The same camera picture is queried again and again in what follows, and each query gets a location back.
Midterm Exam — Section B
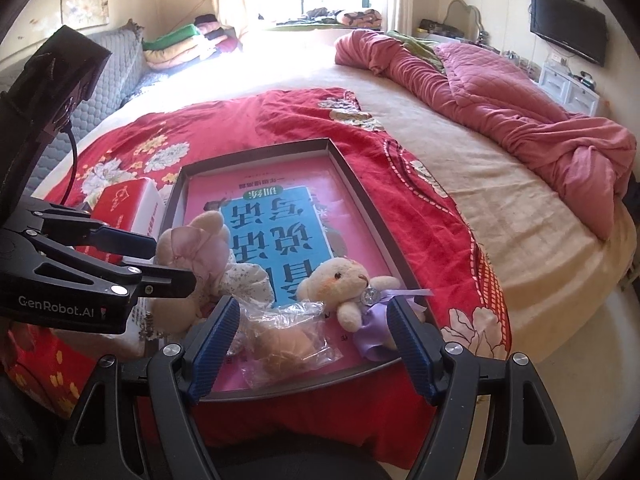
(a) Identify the cream plush bear purple dress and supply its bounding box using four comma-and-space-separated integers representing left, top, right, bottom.
298, 257, 434, 364

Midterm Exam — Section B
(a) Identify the green cloth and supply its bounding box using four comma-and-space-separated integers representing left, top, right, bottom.
387, 30, 447, 69

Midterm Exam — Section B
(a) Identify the plastic bag with bread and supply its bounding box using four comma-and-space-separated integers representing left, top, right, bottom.
238, 301, 344, 390

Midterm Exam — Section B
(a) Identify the patterned pillow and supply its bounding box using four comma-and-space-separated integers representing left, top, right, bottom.
342, 8, 384, 30

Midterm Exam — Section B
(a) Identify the stack of folded blankets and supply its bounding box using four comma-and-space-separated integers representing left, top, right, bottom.
142, 13, 244, 72

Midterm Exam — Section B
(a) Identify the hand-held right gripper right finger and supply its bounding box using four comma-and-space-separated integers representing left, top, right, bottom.
385, 296, 579, 480

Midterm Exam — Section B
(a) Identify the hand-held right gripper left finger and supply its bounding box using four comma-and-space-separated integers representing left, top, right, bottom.
52, 295, 242, 480

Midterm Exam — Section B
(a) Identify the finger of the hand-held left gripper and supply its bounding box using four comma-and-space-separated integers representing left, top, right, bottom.
22, 230, 198, 307
27, 208, 159, 267

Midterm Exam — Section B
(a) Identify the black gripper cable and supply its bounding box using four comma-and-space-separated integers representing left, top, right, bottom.
62, 127, 82, 207

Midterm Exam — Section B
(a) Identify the floral plush rabbit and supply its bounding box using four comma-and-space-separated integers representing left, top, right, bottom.
153, 209, 272, 334

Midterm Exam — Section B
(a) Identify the red floral blanket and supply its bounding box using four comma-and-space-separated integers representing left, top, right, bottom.
0, 87, 514, 449

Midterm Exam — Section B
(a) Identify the shallow box with pink lining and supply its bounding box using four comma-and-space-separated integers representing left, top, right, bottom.
158, 138, 434, 404

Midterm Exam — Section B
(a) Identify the bed with beige sheet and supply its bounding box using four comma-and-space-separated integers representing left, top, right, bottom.
30, 30, 639, 377

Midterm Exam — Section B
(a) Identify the grey quilted headboard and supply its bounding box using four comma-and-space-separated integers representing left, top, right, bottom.
0, 27, 147, 148

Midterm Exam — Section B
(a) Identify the white drawer cabinet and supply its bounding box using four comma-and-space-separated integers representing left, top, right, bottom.
538, 52, 601, 116

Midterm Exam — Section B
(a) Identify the black television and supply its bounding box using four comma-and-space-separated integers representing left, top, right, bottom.
529, 0, 609, 67

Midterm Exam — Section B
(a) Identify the pink quilt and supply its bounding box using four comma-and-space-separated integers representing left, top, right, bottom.
333, 28, 639, 242

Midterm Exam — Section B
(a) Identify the vanity mirror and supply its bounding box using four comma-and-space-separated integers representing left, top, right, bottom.
443, 0, 486, 37

